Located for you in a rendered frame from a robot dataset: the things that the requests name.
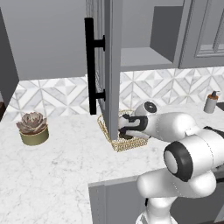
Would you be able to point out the succulent in olive pot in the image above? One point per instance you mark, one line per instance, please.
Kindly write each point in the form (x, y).
(32, 128)

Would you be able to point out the grey soap dispenser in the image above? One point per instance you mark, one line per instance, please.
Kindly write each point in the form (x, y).
(210, 102)

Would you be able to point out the grey open wall cabinet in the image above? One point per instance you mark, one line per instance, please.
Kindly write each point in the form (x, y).
(145, 58)

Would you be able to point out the grey base cabinet front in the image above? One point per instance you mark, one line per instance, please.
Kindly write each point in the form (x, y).
(116, 201)

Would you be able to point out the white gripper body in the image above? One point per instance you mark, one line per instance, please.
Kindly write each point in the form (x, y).
(123, 124)

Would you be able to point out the dark grey tall side panel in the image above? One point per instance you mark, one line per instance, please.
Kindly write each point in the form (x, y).
(7, 64)

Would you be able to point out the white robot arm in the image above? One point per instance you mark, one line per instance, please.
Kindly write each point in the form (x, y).
(186, 131)

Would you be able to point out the grey panelled cabinet door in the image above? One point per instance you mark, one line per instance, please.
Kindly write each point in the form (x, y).
(204, 32)

